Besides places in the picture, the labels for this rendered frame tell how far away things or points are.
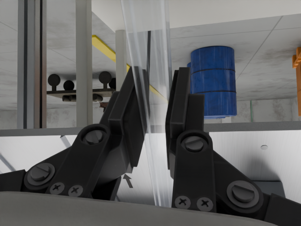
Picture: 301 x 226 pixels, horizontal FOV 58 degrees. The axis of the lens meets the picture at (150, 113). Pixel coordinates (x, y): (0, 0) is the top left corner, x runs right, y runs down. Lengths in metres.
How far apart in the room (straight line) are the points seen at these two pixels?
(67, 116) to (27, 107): 10.56
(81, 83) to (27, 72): 0.15
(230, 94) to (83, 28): 2.72
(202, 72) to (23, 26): 2.81
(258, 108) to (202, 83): 6.94
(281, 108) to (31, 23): 9.90
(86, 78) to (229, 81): 2.74
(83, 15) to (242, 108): 9.45
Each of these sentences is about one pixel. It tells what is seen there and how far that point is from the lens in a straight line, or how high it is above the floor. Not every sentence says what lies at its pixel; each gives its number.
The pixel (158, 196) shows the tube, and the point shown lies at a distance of 0.18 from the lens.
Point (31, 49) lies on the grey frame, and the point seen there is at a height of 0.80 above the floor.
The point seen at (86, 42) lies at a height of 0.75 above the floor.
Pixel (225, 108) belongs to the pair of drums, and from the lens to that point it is 3.22.
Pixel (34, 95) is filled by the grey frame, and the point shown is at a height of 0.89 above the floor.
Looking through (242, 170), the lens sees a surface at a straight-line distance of 0.27.
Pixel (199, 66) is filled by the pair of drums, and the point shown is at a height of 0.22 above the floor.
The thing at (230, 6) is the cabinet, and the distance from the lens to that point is 0.86.
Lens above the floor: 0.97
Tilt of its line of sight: 4 degrees down
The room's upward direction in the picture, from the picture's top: 179 degrees clockwise
